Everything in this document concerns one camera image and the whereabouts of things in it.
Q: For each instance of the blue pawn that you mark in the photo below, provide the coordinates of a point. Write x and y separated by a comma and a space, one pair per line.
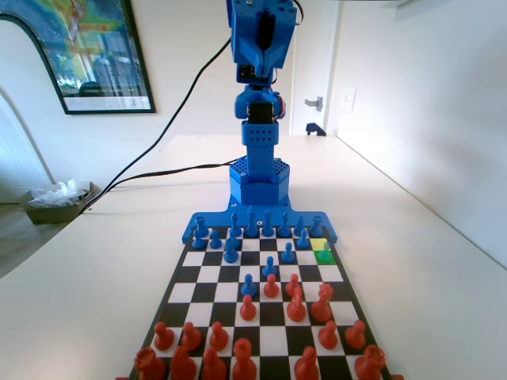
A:
197, 241
248, 287
269, 269
325, 256
302, 240
214, 240
288, 255

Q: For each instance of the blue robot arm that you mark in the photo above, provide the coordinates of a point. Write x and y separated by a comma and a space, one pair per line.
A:
259, 158

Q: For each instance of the group of blue chess pieces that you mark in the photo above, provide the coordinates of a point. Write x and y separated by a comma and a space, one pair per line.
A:
214, 221

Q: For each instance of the white door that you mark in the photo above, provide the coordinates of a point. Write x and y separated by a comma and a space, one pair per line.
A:
313, 59

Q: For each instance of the blue table clamp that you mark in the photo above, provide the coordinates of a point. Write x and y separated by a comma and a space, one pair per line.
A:
315, 130

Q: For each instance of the framed map poster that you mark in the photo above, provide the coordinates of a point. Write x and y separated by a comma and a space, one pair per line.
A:
99, 59

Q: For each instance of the blue king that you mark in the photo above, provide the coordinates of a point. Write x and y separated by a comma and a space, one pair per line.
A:
250, 225

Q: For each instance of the blue queen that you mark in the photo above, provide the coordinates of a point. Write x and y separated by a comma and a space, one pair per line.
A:
267, 226

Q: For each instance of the blue bishop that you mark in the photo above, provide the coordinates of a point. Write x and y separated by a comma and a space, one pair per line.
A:
284, 226
235, 226

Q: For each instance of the red pawn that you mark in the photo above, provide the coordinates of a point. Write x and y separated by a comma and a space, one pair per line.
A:
328, 337
163, 338
218, 338
292, 282
248, 310
355, 336
191, 338
271, 288

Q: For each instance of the black white chessboard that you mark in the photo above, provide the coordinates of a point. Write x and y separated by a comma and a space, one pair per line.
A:
222, 293

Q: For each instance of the crumpled clear plastic wrap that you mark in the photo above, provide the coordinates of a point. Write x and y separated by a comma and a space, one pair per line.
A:
59, 194

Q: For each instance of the red queen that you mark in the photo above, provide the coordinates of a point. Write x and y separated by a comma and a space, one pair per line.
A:
321, 306

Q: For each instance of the cardboard box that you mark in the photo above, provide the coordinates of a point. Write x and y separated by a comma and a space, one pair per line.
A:
51, 213

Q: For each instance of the red king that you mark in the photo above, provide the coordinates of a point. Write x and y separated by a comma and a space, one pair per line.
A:
244, 362

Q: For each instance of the red bishop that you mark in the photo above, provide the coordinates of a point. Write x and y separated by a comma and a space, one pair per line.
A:
214, 366
307, 366

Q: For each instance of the white light switch plate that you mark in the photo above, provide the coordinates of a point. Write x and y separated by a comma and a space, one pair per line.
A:
348, 99

